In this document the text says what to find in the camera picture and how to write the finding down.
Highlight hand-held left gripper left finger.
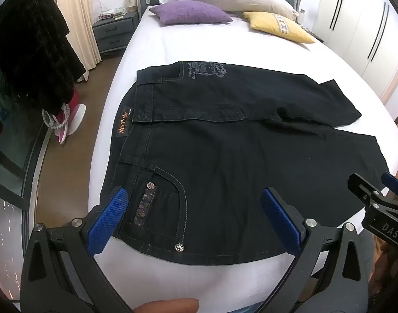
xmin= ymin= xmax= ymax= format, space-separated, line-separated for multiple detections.
xmin=19 ymin=187 xmax=134 ymax=313

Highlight pink white plastic object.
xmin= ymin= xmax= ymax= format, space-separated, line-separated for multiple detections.
xmin=43 ymin=88 xmax=87 ymax=145

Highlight purple pillow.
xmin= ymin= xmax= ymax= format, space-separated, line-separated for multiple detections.
xmin=149 ymin=1 xmax=234 ymax=26

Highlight white wardrobe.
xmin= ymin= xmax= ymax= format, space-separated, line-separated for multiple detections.
xmin=312 ymin=0 xmax=398 ymax=123

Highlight grey nightstand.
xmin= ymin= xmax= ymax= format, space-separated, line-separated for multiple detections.
xmin=92 ymin=12 xmax=140 ymax=55

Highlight black denim pants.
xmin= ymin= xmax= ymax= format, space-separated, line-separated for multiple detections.
xmin=99 ymin=60 xmax=390 ymax=266

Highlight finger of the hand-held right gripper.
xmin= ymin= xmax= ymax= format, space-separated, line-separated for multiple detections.
xmin=381 ymin=171 xmax=398 ymax=203
xmin=347 ymin=173 xmax=388 ymax=216

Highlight clutter of small items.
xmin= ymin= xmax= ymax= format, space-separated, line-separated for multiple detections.
xmin=99 ymin=7 xmax=128 ymax=21

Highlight black hanging garment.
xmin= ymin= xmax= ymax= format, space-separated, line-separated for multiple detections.
xmin=0 ymin=0 xmax=87 ymax=114

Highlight person's left hand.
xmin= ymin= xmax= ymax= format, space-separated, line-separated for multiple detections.
xmin=153 ymin=298 xmax=200 ymax=313

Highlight person's right forearm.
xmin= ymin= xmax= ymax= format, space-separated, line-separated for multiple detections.
xmin=371 ymin=235 xmax=398 ymax=313

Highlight beige curtain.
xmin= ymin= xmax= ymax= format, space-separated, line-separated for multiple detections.
xmin=52 ymin=0 xmax=102 ymax=70

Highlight glass sliding door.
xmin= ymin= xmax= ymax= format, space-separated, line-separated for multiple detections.
xmin=0 ymin=44 xmax=56 ymax=304

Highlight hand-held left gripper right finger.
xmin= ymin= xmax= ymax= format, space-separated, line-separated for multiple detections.
xmin=260 ymin=187 xmax=371 ymax=313

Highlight white bed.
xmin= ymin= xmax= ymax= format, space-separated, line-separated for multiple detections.
xmin=88 ymin=5 xmax=398 ymax=313

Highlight yellow pillow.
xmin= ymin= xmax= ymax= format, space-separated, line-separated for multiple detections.
xmin=243 ymin=11 xmax=317 ymax=44

